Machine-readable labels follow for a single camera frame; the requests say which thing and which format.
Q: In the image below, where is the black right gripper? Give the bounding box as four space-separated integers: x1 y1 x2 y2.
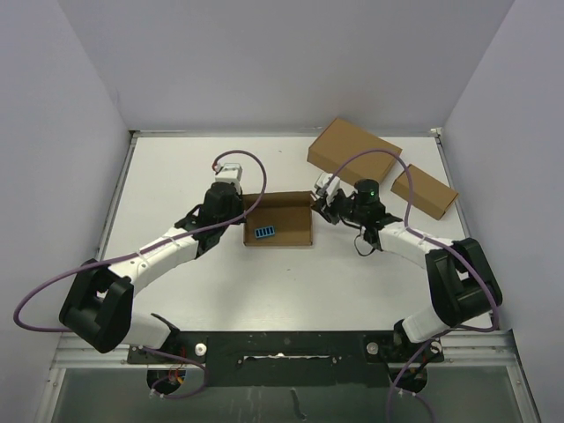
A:
312 189 365 226

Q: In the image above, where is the small blue block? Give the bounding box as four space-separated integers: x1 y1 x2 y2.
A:
254 226 276 240

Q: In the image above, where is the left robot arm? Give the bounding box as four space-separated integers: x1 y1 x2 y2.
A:
59 182 244 362

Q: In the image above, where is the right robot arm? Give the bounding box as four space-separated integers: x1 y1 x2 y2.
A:
312 173 502 360

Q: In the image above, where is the small closed cardboard box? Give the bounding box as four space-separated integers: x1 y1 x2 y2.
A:
408 164 458 220

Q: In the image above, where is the large closed cardboard box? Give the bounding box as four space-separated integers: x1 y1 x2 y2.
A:
307 118 402 185

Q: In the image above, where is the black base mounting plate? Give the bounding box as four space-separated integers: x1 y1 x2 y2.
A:
126 330 444 393

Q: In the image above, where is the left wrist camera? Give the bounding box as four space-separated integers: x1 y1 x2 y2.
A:
213 163 242 190

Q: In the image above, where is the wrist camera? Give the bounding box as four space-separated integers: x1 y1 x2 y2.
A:
314 172 341 204
213 163 242 190

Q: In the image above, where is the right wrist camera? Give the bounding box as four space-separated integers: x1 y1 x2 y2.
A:
314 172 341 204

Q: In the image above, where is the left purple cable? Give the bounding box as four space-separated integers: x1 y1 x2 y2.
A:
12 149 270 401

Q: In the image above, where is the purple cable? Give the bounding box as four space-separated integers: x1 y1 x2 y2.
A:
323 148 501 423
12 149 270 401

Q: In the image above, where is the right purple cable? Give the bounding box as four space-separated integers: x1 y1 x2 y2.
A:
323 148 501 423

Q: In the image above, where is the aluminium table frame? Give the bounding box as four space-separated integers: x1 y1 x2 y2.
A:
52 132 538 422

